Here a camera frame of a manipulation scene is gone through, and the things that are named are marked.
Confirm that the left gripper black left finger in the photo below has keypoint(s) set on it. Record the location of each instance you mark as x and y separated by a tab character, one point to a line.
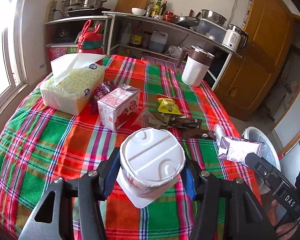
52	217

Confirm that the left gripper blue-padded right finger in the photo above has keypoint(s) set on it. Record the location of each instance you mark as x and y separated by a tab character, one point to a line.
244	216

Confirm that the white yogurt cup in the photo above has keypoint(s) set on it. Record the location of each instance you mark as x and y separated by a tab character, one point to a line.
151	161

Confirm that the purple white milk carton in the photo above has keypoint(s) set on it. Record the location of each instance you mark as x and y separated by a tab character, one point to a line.
236	149

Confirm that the red white milk carton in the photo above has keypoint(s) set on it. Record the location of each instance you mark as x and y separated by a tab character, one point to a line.
117	106

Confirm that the clear plastic bag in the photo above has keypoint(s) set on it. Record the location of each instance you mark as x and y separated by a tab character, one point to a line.
219	133

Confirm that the olive green wrapper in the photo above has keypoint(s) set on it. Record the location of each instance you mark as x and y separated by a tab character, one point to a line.
163	118

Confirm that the purple snack packet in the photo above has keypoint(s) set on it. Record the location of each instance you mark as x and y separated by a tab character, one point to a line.
101	90

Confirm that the brown coffee sachet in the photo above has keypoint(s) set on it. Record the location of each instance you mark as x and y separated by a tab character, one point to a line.
197	134
180	122

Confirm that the yellow snack packet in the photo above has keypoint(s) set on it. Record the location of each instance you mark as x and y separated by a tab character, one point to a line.
168	105

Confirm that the clear plastic cup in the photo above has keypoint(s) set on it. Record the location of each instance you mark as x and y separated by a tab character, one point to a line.
146	119

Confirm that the white trash bin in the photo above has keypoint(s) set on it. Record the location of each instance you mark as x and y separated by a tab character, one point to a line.
267	152

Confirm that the white metal kitchen shelf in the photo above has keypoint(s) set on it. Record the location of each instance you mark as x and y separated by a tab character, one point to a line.
118	27

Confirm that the yellow tissue pack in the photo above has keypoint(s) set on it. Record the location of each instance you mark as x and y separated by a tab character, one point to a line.
73	81

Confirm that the red kids water bottle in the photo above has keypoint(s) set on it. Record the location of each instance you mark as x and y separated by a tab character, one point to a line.
90	39

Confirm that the pink lidded storage box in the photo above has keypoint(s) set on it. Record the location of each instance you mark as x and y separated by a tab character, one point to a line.
168	64

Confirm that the soy sauce bottle on shelf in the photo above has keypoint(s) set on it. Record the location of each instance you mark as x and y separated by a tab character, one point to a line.
137	35

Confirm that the white plastic jug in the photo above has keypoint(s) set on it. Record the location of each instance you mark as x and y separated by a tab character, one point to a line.
158	41

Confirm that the white brown lidded mug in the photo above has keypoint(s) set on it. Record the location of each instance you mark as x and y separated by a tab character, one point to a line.
197	64

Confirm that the white electric kettle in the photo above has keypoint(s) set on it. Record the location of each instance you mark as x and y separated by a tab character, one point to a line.
235	38

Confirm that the power strip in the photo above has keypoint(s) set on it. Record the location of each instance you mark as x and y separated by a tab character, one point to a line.
51	11

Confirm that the wooden door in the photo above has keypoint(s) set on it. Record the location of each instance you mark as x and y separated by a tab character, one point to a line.
252	72

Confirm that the white ceramic bowl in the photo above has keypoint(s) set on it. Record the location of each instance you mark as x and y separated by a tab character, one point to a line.
138	11

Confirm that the stainless steamer pot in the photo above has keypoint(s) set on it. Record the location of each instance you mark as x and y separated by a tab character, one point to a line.
72	5

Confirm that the red lid jar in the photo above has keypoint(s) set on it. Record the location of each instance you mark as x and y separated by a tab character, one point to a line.
169	17

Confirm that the green cap sauce bottle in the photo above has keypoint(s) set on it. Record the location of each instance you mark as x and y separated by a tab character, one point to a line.
156	9

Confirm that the steel frying pan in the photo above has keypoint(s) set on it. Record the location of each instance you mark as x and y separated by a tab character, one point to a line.
189	21

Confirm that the clear storage container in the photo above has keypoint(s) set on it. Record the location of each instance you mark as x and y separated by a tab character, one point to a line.
211	30

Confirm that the dark soy sauce bottle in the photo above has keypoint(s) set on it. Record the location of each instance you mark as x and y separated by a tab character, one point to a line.
163	8

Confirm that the stainless steel bowl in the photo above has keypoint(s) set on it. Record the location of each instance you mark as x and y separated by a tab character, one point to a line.
213	17

